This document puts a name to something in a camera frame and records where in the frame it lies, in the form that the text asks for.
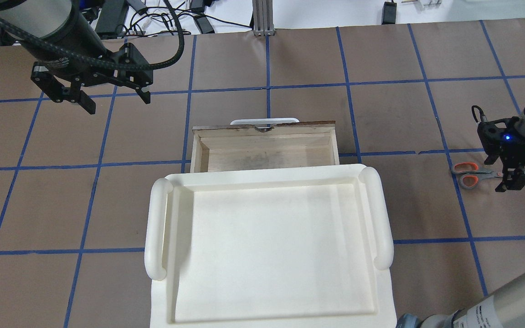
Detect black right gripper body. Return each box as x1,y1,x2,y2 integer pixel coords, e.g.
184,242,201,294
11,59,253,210
477,117,525,170

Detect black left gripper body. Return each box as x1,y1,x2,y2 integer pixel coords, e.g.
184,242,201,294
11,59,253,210
31,43,154,102

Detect grey orange handled scissors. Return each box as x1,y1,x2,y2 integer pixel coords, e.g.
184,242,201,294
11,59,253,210
450,162,504,190

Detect wooden drawer with white handle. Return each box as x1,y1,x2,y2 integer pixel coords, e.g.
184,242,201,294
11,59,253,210
190,118,340,173

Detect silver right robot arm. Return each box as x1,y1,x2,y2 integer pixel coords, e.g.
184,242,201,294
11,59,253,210
396,105,525,328

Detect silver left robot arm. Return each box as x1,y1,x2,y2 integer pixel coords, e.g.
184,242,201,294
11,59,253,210
0,0,154,114

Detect black power adapter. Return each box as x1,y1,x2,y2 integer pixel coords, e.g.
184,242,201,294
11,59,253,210
381,0,397,25

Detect white plastic tray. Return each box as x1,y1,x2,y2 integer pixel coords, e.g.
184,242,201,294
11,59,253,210
144,164,396,328

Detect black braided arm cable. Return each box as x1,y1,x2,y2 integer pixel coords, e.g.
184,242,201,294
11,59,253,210
0,0,185,72

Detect aluminium frame post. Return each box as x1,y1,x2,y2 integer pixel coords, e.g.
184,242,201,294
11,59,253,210
252,0,276,37

